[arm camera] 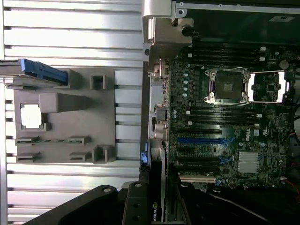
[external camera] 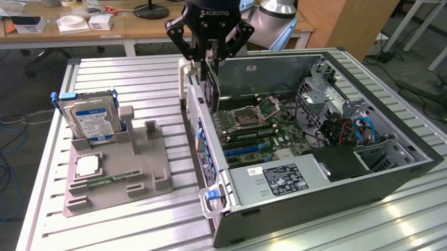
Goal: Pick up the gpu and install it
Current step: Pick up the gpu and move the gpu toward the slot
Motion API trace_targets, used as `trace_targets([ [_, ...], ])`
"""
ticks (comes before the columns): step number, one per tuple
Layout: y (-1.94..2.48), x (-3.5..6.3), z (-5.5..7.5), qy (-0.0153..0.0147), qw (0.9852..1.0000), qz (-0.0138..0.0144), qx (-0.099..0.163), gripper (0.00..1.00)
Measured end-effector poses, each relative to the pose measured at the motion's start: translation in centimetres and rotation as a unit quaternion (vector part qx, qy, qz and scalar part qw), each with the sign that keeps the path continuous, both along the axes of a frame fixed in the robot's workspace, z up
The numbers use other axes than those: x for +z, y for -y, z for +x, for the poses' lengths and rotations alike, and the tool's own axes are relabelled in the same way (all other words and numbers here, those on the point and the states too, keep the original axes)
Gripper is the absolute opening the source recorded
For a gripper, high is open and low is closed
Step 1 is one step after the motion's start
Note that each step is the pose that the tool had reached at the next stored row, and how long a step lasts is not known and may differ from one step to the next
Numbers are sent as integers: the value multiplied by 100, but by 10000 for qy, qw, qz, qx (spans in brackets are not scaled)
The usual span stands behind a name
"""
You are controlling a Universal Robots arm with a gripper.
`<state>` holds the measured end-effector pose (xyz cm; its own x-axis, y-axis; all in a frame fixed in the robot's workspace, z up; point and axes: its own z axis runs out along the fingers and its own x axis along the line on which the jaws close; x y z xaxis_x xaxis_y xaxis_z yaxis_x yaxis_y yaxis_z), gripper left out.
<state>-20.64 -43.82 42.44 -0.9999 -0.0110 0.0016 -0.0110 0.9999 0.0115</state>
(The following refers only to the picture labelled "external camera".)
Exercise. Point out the black expansion slot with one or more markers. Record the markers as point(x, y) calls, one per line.
point(241, 145)

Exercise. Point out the green RAM stick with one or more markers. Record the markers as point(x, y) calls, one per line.
point(105, 180)

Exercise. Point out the grey hinged disk bay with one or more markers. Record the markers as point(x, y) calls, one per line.
point(385, 157)

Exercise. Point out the black monitor stand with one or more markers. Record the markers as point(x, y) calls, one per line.
point(151, 12)

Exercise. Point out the wooden cabinet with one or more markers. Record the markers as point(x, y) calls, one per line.
point(349, 26)

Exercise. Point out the blue card retainer clip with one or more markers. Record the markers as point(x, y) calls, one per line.
point(201, 130)
point(212, 167)
point(206, 149)

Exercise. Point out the silver chipset heatsink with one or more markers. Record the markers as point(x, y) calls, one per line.
point(288, 153)

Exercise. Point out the small grey packet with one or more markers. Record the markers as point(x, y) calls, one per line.
point(91, 5)

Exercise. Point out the silver CPU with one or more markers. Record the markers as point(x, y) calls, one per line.
point(89, 167)

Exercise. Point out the metal disk bay cage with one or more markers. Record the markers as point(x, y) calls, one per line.
point(314, 94)

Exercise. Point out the black open PC case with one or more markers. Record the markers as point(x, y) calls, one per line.
point(314, 209)

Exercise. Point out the grey power supply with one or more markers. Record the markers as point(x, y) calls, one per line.
point(245, 183)

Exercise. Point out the green motherboard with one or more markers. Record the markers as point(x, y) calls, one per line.
point(280, 136)

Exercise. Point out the grey cup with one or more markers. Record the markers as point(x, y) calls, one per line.
point(51, 3)

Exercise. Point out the white box black top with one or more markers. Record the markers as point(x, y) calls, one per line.
point(30, 26)

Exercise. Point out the RAM slot black latches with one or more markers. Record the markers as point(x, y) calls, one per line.
point(241, 103)
point(240, 97)

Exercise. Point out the white table frame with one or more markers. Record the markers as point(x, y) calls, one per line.
point(402, 26)

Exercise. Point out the black stand base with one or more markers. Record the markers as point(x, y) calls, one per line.
point(426, 91)

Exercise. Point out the orange card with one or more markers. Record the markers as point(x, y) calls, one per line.
point(10, 28)

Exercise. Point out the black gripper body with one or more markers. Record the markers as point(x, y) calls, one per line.
point(213, 18)

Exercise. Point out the black power adapter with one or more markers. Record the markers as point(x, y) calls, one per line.
point(385, 57)

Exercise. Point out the hard disk blue caddy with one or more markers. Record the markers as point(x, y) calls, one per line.
point(91, 123)

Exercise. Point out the graphics card with fan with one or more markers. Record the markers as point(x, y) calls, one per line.
point(213, 91)

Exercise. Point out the clear plastic bag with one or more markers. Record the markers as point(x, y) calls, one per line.
point(11, 10)

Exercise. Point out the black chair base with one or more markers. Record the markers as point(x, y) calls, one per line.
point(46, 56)

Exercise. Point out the white round holder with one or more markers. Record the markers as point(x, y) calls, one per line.
point(73, 24)

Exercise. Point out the small white labelled box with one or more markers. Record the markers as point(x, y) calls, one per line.
point(101, 23)

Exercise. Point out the black plastic shroud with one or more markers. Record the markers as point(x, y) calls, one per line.
point(342, 162)

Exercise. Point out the blue expansion slot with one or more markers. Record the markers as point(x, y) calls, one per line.
point(245, 150)

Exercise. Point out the silver socket cover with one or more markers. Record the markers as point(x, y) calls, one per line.
point(270, 107)

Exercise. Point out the CPU socket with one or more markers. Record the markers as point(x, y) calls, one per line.
point(246, 117)

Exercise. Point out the wooden desk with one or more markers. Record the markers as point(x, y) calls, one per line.
point(53, 39)

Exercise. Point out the grey parts rack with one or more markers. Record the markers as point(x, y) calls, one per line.
point(115, 167)

